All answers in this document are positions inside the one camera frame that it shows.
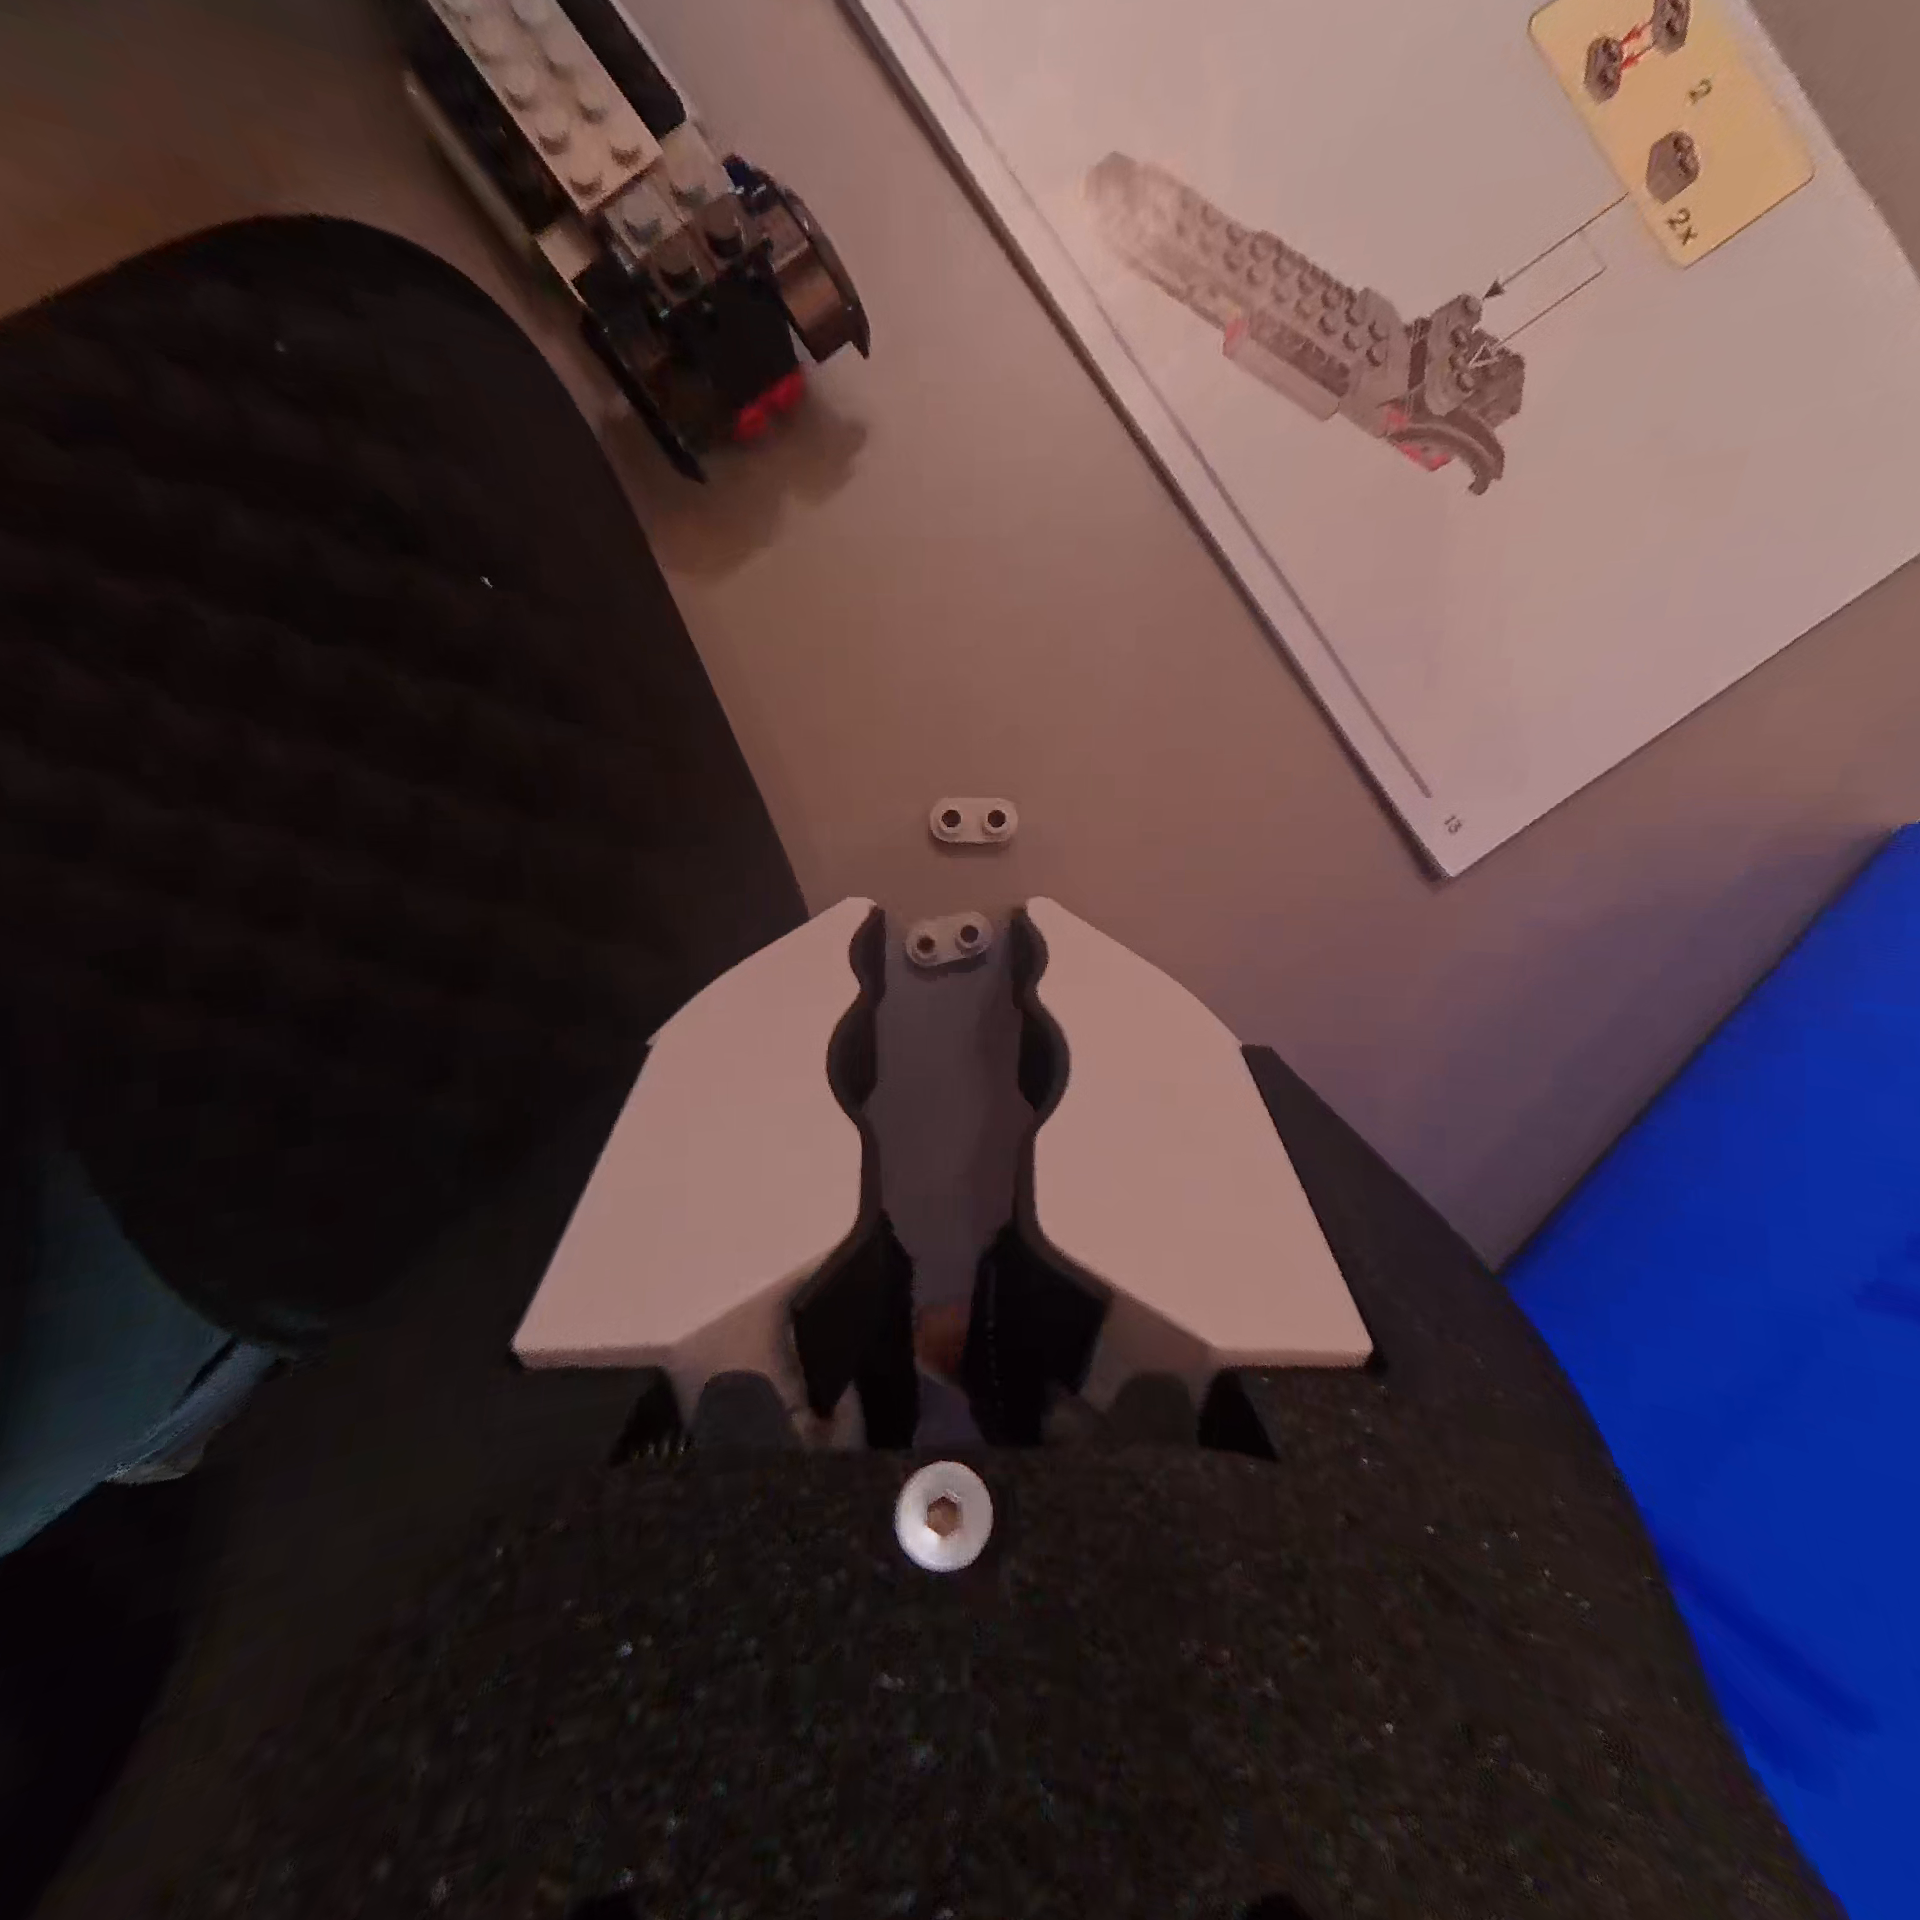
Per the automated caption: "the blue plastic bin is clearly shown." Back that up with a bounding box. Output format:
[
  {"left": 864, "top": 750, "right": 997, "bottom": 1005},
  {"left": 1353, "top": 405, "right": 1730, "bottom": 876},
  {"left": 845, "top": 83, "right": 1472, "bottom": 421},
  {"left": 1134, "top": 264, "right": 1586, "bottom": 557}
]
[{"left": 1498, "top": 822, "right": 1920, "bottom": 1920}]

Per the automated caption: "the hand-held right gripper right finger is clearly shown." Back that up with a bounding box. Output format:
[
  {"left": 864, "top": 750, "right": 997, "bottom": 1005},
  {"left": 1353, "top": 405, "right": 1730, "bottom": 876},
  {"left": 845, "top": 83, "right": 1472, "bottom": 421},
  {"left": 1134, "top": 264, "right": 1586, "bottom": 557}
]
[{"left": 1012, "top": 896, "right": 1375, "bottom": 1419}]

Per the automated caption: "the teal cloth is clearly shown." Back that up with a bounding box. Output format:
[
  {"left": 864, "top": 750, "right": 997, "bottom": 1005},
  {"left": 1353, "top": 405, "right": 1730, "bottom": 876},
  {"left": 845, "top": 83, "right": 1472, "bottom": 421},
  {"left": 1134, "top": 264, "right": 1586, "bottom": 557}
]
[{"left": 0, "top": 1155, "right": 295, "bottom": 1560}]

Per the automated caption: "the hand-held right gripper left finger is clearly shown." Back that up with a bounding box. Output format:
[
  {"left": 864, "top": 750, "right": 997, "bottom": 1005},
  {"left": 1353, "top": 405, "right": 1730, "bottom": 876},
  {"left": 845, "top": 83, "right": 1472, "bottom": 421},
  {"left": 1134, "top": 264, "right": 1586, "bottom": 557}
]
[{"left": 510, "top": 896, "right": 888, "bottom": 1425}]

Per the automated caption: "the open lego instruction booklet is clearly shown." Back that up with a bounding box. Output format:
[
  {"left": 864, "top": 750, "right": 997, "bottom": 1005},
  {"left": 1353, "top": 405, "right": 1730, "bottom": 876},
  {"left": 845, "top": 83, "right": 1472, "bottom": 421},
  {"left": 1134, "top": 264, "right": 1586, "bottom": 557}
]
[{"left": 839, "top": 0, "right": 1920, "bottom": 883}]

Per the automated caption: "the partly built lego vehicle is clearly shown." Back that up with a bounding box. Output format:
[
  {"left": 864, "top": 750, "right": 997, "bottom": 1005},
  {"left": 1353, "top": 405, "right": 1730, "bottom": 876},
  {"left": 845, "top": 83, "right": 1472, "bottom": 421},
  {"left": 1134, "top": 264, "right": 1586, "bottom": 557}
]
[{"left": 404, "top": 0, "right": 876, "bottom": 485}]

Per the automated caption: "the black padded cushion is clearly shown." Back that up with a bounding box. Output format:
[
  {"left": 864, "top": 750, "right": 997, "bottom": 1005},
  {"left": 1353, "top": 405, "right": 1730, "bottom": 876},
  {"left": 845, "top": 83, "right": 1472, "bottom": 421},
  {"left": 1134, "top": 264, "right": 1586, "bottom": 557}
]
[{"left": 0, "top": 215, "right": 812, "bottom": 1353}]

